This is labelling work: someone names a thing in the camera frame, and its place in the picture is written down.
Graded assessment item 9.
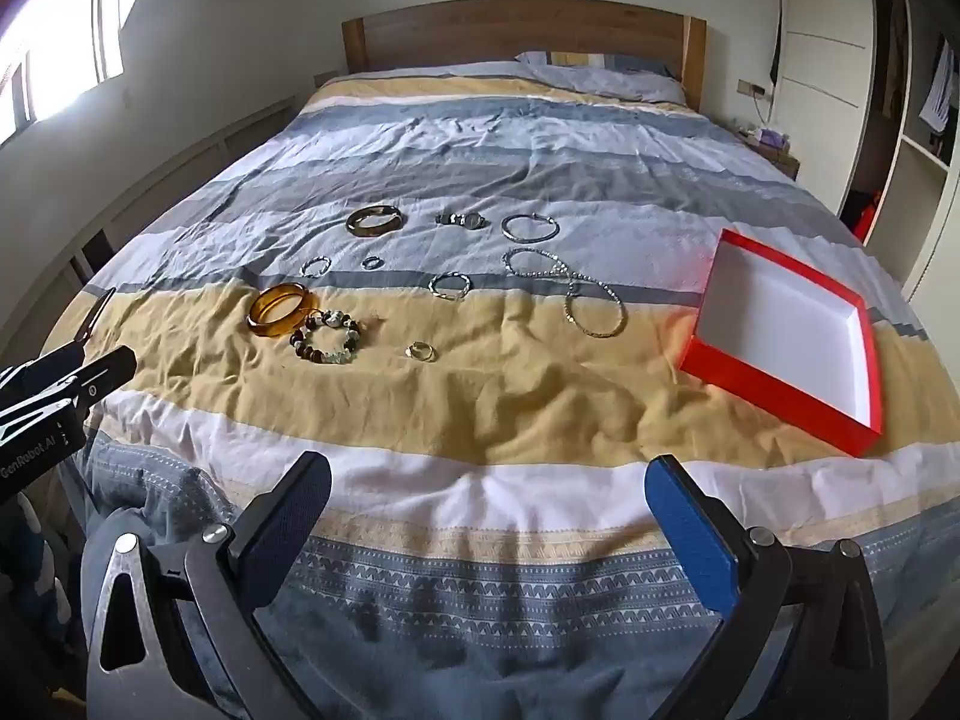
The red shallow box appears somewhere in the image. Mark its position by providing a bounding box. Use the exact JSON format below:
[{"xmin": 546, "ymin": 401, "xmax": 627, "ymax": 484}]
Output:
[{"xmin": 680, "ymin": 229, "xmax": 884, "ymax": 457}]

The amber translucent bangle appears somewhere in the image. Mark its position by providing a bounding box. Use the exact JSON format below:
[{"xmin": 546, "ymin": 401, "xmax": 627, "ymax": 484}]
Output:
[{"xmin": 245, "ymin": 283, "xmax": 316, "ymax": 338}]

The wall power socket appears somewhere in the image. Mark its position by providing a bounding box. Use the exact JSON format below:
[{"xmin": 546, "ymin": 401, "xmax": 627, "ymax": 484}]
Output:
[{"xmin": 737, "ymin": 80, "xmax": 770, "ymax": 99}]

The beaded stone bracelet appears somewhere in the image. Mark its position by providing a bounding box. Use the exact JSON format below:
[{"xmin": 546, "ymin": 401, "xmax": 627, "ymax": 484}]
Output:
[{"xmin": 288, "ymin": 307, "xmax": 365, "ymax": 368}]

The purple tissue box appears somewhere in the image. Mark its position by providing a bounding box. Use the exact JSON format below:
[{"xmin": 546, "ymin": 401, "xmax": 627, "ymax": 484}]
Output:
[{"xmin": 758, "ymin": 127, "xmax": 789, "ymax": 151}]

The red object in wardrobe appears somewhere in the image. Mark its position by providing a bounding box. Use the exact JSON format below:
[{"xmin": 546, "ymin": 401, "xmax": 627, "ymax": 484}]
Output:
[{"xmin": 851, "ymin": 192, "xmax": 880, "ymax": 242}]

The wooden nightstand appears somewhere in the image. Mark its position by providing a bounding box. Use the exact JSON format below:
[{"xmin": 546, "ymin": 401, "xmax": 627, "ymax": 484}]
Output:
[{"xmin": 737, "ymin": 133, "xmax": 800, "ymax": 181}]

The window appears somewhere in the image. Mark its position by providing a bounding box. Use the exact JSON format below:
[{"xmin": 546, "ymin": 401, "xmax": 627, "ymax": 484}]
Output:
[{"xmin": 2, "ymin": 0, "xmax": 137, "ymax": 140}]

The grey striped pillow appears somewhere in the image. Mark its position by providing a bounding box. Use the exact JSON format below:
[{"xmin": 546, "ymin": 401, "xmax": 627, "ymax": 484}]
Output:
[{"xmin": 516, "ymin": 50, "xmax": 686, "ymax": 106}]

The dark brown bangle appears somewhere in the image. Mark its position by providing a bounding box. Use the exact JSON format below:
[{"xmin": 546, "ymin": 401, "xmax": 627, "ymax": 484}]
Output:
[{"xmin": 345, "ymin": 203, "xmax": 407, "ymax": 238}]

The white wardrobe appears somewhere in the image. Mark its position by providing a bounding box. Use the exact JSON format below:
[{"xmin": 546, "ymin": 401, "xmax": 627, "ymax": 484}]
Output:
[{"xmin": 773, "ymin": 0, "xmax": 958, "ymax": 348}]

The small silver twisted bracelet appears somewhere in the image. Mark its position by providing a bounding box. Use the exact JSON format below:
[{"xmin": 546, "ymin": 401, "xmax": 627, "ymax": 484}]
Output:
[{"xmin": 428, "ymin": 269, "xmax": 475, "ymax": 301}]

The wooden headboard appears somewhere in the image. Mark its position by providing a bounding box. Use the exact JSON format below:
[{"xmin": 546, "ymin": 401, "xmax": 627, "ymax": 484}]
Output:
[{"xmin": 342, "ymin": 0, "xmax": 708, "ymax": 110}]

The striped duvet bed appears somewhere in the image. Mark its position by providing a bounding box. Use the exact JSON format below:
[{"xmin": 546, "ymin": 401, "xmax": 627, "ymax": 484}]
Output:
[{"xmin": 53, "ymin": 62, "xmax": 958, "ymax": 718}]

